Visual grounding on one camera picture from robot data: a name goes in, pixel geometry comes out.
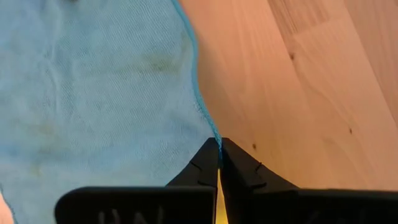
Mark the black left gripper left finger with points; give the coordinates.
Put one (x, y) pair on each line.
(186, 202)

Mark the blue microfiber towel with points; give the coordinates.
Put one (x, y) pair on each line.
(93, 93)

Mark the yellow microfiber towel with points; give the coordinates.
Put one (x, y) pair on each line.
(220, 208)

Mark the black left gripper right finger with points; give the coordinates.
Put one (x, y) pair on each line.
(255, 202)

